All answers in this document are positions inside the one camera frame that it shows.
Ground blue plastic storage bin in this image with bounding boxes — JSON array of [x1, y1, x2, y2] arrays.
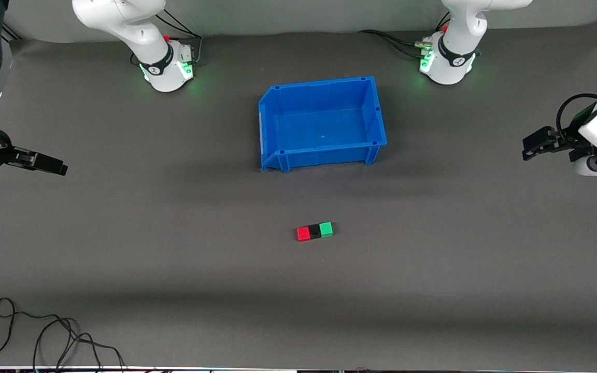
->
[[258, 76, 388, 174]]

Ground dark grey table mat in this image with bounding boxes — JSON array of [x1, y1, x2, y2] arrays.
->
[[0, 21, 597, 369]]

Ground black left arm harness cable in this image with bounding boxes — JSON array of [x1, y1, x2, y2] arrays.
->
[[557, 93, 597, 148]]

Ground thin black loose cable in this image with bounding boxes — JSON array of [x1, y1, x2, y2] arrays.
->
[[0, 297, 125, 369]]

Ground black left arm base cable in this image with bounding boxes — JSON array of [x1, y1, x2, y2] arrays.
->
[[358, 30, 434, 59]]

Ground black arm base cable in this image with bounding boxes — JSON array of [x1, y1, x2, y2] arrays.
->
[[156, 8, 204, 67], [358, 30, 434, 59]]

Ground black right arm base cable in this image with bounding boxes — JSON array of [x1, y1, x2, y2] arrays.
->
[[156, 8, 204, 67]]

